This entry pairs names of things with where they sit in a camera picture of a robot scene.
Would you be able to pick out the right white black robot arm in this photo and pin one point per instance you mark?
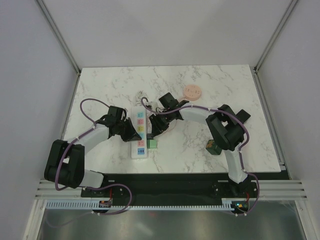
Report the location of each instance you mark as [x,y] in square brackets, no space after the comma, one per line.
[226,127]

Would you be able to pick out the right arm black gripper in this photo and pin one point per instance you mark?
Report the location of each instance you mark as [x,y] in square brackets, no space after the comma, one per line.
[157,127]

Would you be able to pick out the grey small charger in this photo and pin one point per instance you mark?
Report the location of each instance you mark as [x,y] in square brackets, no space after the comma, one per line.
[149,136]

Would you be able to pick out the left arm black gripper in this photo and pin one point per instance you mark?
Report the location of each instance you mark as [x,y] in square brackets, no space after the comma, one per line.
[132,135]

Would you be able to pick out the dark green cube plug adapter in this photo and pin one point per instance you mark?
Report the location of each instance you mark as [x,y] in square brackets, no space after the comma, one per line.
[213,148]

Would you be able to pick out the white power strip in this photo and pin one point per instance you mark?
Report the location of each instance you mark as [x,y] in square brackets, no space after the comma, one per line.
[139,148]

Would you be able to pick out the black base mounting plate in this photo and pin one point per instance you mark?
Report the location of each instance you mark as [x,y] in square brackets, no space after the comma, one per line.
[172,185]

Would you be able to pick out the white slotted cable duct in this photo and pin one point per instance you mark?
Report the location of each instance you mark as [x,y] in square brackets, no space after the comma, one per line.
[146,203]

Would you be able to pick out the black cube adapter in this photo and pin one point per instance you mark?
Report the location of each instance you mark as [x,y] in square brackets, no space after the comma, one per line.
[243,116]

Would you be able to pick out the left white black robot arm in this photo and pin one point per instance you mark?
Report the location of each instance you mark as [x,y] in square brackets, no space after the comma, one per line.
[65,166]

